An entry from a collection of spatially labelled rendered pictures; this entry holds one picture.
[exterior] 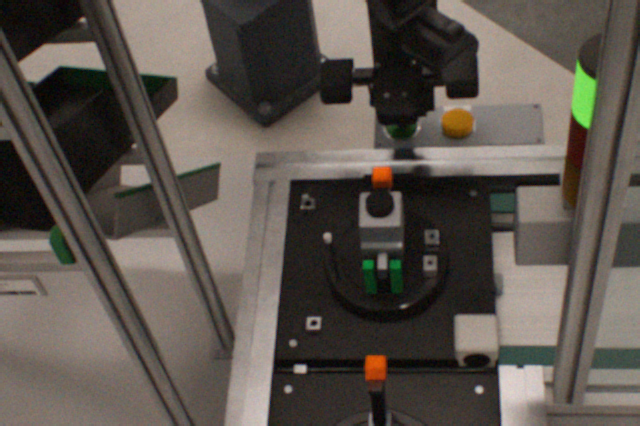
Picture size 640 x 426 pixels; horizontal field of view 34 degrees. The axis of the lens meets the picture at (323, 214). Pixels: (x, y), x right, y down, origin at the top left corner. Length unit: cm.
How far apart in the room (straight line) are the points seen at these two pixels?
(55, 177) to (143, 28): 95
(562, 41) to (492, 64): 127
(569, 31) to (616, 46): 213
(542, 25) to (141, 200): 193
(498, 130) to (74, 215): 68
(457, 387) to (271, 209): 33
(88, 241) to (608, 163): 39
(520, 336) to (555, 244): 30
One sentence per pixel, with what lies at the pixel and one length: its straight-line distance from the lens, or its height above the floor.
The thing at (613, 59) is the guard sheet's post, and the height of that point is 146.
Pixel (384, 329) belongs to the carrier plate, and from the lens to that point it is 113.
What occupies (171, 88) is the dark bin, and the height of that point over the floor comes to 121.
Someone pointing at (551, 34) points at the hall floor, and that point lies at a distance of 280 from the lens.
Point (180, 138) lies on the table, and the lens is 149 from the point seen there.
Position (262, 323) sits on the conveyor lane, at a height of 96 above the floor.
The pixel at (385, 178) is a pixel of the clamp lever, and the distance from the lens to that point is 111.
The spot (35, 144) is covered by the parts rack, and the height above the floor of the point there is 146.
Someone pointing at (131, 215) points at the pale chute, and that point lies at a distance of 101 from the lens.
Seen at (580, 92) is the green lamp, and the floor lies 139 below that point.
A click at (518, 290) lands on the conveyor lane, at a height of 92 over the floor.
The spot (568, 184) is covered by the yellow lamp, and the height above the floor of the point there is 128.
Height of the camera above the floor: 195
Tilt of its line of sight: 53 degrees down
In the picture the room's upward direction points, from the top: 11 degrees counter-clockwise
